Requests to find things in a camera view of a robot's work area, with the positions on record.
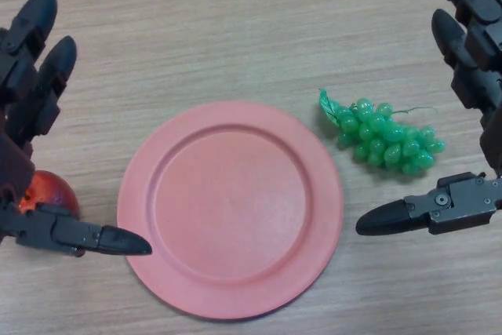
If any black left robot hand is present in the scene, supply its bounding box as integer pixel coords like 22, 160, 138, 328
0, 0, 153, 258

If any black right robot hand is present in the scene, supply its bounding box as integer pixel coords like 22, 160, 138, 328
355, 0, 502, 237

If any green grapes bunch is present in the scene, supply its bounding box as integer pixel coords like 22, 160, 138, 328
317, 87, 447, 177

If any pink round plate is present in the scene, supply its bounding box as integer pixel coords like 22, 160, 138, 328
116, 100, 345, 320

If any red apple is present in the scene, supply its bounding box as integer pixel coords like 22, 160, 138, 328
15, 169, 81, 258

